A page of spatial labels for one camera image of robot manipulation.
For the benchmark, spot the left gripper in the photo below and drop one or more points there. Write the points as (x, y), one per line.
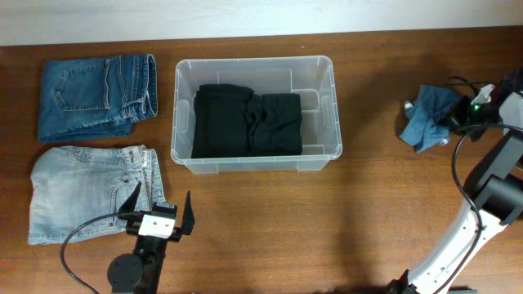
(185, 224)

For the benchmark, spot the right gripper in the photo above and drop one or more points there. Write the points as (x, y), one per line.
(457, 118)

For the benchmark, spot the blue shirt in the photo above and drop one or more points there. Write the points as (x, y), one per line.
(424, 130)

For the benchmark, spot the black garment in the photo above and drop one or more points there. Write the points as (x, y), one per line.
(221, 130)

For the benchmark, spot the dark green garment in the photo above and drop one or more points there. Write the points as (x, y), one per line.
(274, 124)

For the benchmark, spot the clear plastic storage bin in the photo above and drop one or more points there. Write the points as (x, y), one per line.
(311, 77)

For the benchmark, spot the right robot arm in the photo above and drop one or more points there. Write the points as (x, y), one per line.
(492, 194)

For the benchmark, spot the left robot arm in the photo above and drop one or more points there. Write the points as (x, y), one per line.
(140, 270)

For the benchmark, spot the light blue folded jeans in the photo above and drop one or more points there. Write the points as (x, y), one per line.
(74, 184)

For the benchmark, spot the dark blue folded jeans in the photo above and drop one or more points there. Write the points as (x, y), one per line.
(96, 98)

